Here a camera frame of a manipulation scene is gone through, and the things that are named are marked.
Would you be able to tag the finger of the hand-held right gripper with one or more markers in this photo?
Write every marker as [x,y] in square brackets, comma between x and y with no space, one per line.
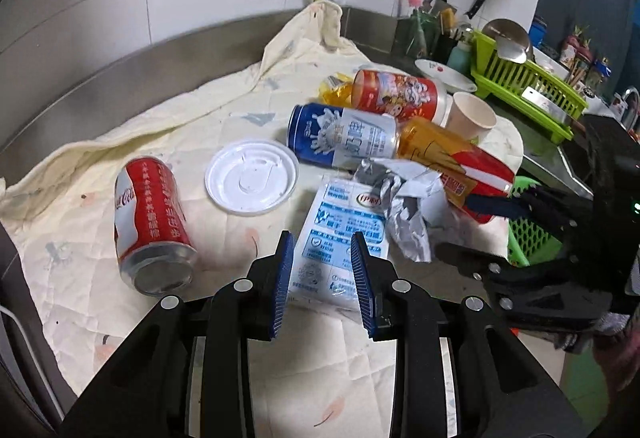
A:
[495,205]
[480,268]

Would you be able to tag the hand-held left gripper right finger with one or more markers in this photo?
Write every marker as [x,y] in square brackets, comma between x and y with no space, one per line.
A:
[362,285]

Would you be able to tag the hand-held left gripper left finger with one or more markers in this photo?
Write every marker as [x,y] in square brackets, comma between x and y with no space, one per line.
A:
[282,283]

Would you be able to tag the white blue milk pouch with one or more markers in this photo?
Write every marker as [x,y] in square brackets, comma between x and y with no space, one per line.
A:
[325,228]

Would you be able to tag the orange red plastic bottle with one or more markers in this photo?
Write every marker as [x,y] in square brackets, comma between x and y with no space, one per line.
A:
[440,148]

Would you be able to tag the red printed paper cup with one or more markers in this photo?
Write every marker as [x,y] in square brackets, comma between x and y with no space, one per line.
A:
[395,93]

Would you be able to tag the blue white drink can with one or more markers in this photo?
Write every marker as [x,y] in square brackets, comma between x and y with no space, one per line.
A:
[340,136]

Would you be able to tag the person's right forearm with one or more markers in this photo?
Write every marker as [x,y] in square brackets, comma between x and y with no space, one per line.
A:
[610,353]

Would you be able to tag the green plastic basket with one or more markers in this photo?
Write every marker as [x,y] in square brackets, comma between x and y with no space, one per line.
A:
[530,230]

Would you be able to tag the metal faucet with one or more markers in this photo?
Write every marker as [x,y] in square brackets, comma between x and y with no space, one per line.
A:
[631,103]

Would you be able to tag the crumpled silver wrapper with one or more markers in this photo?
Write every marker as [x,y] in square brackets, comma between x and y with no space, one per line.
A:
[405,218]

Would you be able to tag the beige paper cup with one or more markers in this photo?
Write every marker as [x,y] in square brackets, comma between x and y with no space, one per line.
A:
[470,116]

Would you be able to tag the steel cleaver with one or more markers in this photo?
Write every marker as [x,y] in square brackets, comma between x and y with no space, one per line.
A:
[542,101]

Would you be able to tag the white plastic lid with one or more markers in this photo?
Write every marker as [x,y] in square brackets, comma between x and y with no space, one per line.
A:
[235,183]

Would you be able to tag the green dish rack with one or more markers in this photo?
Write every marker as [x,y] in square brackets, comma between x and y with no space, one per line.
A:
[505,73]

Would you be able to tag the white plate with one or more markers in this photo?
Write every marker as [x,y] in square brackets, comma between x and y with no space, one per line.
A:
[445,73]

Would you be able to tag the red cola can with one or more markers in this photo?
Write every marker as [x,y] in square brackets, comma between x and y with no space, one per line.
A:
[150,218]

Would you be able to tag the teal bottle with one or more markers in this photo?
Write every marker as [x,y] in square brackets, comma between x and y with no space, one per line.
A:
[460,56]

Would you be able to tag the steel ladle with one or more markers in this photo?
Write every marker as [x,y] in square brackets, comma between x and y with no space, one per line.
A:
[500,34]

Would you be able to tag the dark green utensil holder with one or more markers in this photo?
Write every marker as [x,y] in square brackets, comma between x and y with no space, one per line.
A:
[415,36]

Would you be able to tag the cream quilted cloth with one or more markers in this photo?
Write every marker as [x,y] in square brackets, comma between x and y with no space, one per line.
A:
[175,128]

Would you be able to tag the yellow plastic wrapper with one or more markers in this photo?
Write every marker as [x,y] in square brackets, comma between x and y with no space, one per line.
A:
[335,93]

